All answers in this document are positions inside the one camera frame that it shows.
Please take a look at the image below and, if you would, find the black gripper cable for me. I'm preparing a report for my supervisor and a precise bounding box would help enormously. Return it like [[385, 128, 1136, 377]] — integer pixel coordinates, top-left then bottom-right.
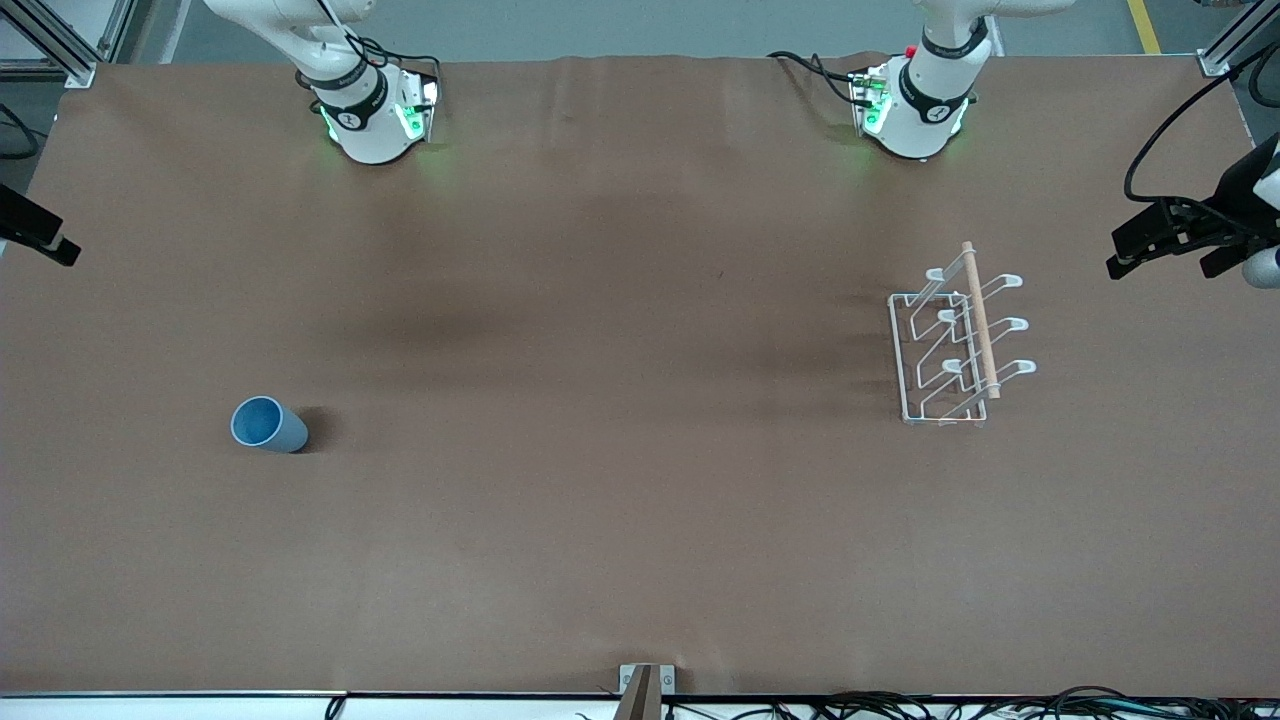
[[0, 104, 41, 160], [1123, 45, 1280, 204]]

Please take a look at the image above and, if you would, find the brown table cover sheet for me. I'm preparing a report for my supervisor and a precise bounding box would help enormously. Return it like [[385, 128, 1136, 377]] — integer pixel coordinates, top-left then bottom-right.
[[0, 52, 1280, 698]]

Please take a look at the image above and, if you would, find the black left arm base cable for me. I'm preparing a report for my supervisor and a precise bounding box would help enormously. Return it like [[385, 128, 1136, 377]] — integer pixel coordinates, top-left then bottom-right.
[[767, 50, 863, 107]]

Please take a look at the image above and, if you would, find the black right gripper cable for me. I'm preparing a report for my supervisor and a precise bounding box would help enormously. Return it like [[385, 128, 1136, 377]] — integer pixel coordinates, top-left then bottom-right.
[[0, 104, 41, 160]]

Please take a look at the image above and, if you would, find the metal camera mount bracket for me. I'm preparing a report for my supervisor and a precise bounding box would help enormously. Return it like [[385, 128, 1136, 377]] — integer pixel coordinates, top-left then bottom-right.
[[618, 663, 677, 720]]

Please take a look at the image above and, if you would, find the black right arm base cable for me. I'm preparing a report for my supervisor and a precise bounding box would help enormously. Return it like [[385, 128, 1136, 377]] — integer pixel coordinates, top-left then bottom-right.
[[350, 35, 442, 86]]

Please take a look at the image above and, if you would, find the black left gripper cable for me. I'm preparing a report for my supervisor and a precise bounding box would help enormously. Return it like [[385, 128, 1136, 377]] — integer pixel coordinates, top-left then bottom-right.
[[1123, 45, 1280, 204]]

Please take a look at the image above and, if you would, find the white wire cup holder rack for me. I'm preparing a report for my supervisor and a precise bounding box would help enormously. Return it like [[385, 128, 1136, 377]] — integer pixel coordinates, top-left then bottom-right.
[[888, 241, 1038, 428]]

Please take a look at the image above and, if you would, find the blue plastic cup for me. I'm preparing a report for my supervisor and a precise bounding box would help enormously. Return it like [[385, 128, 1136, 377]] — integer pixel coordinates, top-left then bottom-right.
[[230, 396, 310, 454]]

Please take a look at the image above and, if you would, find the black arm base cable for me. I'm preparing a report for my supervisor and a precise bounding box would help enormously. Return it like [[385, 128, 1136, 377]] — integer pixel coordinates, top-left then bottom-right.
[[350, 35, 442, 86], [767, 50, 863, 107]]

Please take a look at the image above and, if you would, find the aluminium frame post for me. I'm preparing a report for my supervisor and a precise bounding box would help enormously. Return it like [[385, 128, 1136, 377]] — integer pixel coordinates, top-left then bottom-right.
[[1198, 0, 1280, 79], [0, 0, 136, 89]]

